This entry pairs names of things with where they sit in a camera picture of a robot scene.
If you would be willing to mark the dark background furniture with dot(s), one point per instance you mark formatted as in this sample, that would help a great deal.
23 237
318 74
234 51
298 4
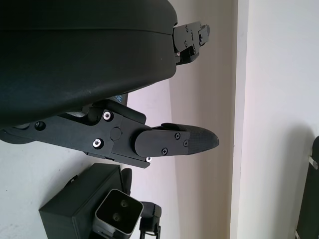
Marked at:
309 194

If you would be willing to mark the small silver depth camera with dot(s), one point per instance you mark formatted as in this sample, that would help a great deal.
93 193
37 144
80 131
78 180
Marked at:
117 211

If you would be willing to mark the black RealSense box lid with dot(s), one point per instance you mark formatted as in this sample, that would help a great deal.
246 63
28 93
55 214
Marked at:
121 99

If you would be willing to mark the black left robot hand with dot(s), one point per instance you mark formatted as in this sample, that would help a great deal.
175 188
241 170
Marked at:
74 62

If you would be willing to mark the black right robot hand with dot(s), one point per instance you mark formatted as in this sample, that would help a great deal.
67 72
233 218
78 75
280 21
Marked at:
150 216

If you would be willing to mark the black camera box base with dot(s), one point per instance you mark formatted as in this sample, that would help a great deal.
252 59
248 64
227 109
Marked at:
74 206

